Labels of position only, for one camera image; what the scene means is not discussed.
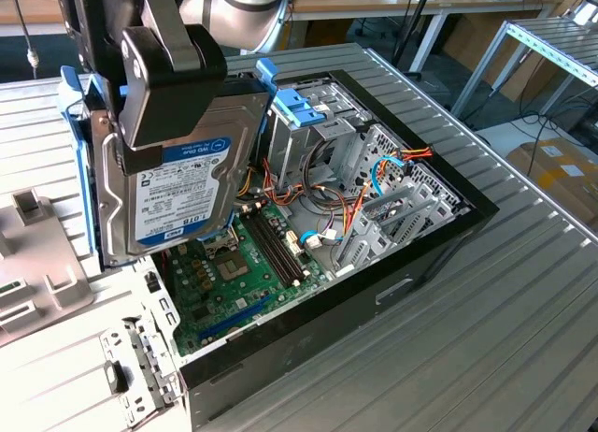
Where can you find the hard disk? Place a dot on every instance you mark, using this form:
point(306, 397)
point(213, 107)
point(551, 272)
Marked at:
point(187, 193)

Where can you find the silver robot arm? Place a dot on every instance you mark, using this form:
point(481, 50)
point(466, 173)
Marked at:
point(247, 11)

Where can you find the metal disk bay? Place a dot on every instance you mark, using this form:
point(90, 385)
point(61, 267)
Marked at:
point(369, 252)

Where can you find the black wrist webcam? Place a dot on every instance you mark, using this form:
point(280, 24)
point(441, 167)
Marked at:
point(177, 105)

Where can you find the blue plastic drive latch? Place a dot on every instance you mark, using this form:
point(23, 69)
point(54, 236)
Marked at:
point(299, 107)

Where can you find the metal optical drive cage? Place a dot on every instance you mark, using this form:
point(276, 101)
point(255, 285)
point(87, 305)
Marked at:
point(289, 147)

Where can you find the grey parts rack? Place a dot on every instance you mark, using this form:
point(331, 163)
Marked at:
point(42, 249)

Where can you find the CPU socket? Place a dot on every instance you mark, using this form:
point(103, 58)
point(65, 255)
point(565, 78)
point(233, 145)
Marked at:
point(231, 266)

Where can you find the black RAM slot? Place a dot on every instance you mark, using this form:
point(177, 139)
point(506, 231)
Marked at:
point(274, 245)
point(286, 238)
point(280, 241)
point(268, 248)

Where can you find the green RAM stick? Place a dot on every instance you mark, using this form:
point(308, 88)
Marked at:
point(9, 290)

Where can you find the green motherboard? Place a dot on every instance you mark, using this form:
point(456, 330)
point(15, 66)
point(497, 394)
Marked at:
point(261, 292)

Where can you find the black tripod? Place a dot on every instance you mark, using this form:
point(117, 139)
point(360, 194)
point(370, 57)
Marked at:
point(416, 13)

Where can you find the blue expansion slot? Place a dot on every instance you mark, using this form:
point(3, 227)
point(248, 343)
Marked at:
point(233, 320)

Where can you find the open black PC case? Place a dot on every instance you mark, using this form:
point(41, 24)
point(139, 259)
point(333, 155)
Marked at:
point(327, 320)

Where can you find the large brown cardboard sheet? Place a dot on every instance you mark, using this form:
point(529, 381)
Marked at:
point(532, 76)

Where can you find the aluminium slat table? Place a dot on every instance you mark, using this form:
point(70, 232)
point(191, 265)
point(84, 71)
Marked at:
point(551, 44)

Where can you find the labelled cardboard box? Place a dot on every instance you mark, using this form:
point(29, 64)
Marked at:
point(560, 184)

